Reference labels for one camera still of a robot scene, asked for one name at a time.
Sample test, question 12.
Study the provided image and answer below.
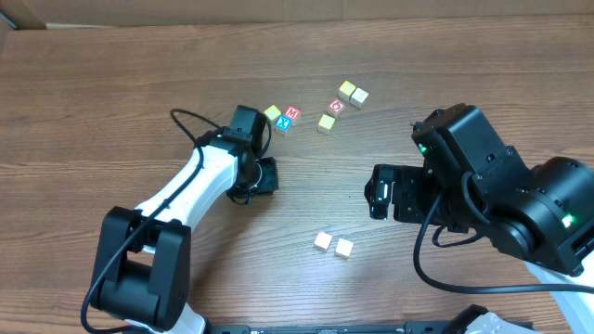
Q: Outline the yellow block centre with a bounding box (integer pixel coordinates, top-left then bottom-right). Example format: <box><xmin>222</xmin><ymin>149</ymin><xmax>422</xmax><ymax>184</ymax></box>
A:
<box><xmin>317</xmin><ymin>114</ymin><xmax>336</xmax><ymax>135</ymax></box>

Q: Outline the yellow block left cluster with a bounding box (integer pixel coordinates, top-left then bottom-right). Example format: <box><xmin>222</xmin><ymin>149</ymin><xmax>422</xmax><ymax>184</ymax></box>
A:
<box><xmin>264</xmin><ymin>105</ymin><xmax>282</xmax><ymax>123</ymax></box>

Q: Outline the red M block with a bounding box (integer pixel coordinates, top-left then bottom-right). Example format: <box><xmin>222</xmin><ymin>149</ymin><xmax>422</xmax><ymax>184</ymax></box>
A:
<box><xmin>284</xmin><ymin>106</ymin><xmax>302</xmax><ymax>126</ymax></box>

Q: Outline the white block top right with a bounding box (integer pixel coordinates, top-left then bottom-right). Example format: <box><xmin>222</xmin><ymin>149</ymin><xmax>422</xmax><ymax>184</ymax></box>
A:
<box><xmin>349</xmin><ymin>87</ymin><xmax>369</xmax><ymax>109</ymax></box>

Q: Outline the cardboard backdrop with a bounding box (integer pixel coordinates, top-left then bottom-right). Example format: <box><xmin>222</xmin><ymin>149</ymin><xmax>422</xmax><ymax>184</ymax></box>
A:
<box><xmin>1</xmin><ymin>0</ymin><xmax>593</xmax><ymax>29</ymax></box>

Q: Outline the red Y block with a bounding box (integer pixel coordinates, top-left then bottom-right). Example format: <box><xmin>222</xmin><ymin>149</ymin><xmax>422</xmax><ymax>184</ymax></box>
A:
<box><xmin>314</xmin><ymin>231</ymin><xmax>332</xmax><ymax>252</ymax></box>

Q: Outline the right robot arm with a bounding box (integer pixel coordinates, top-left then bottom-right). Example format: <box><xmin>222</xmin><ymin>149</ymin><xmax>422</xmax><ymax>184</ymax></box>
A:
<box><xmin>365</xmin><ymin>104</ymin><xmax>593</xmax><ymax>333</ymax></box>

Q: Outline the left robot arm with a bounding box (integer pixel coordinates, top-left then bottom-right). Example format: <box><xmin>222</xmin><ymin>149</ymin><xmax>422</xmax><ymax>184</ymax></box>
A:
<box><xmin>80</xmin><ymin>105</ymin><xmax>278</xmax><ymax>333</ymax></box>

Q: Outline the yellow block top right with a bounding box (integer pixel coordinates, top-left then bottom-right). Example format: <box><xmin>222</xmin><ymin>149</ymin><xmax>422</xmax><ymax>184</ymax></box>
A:
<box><xmin>338</xmin><ymin>81</ymin><xmax>356</xmax><ymax>102</ymax></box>

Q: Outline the blue X block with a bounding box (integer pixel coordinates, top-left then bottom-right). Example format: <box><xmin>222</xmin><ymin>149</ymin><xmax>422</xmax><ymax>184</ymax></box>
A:
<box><xmin>274</xmin><ymin>115</ymin><xmax>292</xmax><ymax>135</ymax></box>

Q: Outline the yellow ladybug block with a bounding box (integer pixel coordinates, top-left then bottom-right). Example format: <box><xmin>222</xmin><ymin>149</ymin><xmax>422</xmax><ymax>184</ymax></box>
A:
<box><xmin>335</xmin><ymin>238</ymin><xmax>354</xmax><ymax>259</ymax></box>

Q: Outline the red O block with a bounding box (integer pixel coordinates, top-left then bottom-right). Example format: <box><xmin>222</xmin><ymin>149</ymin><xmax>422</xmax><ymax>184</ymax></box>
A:
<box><xmin>327</xmin><ymin>98</ymin><xmax>346</xmax><ymax>119</ymax></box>

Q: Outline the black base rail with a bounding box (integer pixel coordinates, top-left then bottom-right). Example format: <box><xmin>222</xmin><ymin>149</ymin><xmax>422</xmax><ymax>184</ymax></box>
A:
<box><xmin>204</xmin><ymin>320</ymin><xmax>469</xmax><ymax>334</ymax></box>

